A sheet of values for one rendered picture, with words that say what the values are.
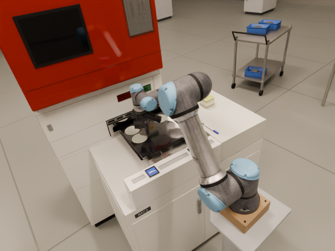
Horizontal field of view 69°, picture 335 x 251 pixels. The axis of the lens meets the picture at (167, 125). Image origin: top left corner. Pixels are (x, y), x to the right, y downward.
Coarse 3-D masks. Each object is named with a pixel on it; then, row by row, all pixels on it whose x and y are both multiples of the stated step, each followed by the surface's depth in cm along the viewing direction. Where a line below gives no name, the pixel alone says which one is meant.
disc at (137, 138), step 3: (135, 135) 156; (138, 135) 156; (141, 135) 155; (144, 135) 155; (132, 138) 154; (135, 138) 154; (138, 138) 153; (141, 138) 153; (144, 138) 152; (135, 141) 151; (138, 141) 151; (141, 141) 150
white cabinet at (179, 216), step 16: (256, 144) 153; (224, 160) 142; (256, 160) 162; (176, 192) 131; (192, 192) 139; (112, 208) 202; (144, 208) 123; (160, 208) 130; (176, 208) 138; (192, 208) 147; (208, 208) 158; (128, 224) 122; (144, 224) 129; (160, 224) 137; (176, 224) 146; (192, 224) 156; (208, 224) 168; (128, 240) 172; (144, 240) 136; (160, 240) 145; (176, 240) 155; (192, 240) 167
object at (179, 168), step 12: (216, 144) 132; (168, 156) 128; (180, 156) 128; (216, 156) 135; (168, 168) 121; (180, 168) 123; (192, 168) 129; (132, 180) 118; (144, 180) 116; (156, 180) 118; (168, 180) 123; (180, 180) 128; (132, 192) 113; (144, 192) 117; (156, 192) 122; (144, 204) 121
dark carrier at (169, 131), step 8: (168, 120) 166; (152, 128) 160; (160, 128) 160; (168, 128) 159; (176, 128) 158; (128, 136) 156; (152, 136) 153; (160, 136) 153; (168, 136) 152; (176, 136) 151; (136, 144) 149; (144, 144) 148; (152, 144) 147; (160, 144) 146; (168, 144) 145; (144, 152) 142; (152, 152) 141
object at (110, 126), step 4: (156, 108) 176; (128, 116) 168; (132, 116) 168; (120, 120) 165; (124, 120) 166; (128, 120) 168; (108, 124) 163; (112, 124) 162; (116, 124) 164; (112, 128) 164; (120, 128) 169; (112, 132) 166; (116, 132) 167
